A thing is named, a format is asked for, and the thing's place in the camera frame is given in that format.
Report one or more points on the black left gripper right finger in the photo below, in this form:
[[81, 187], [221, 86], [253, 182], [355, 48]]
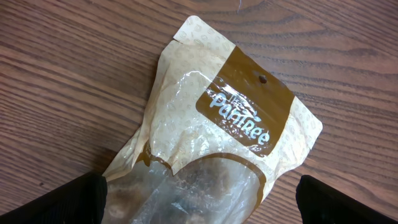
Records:
[[319, 203]]

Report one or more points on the brown labelled food package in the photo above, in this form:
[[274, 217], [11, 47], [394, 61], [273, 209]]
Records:
[[218, 131]]

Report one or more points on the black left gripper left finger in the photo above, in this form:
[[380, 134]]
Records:
[[81, 200]]

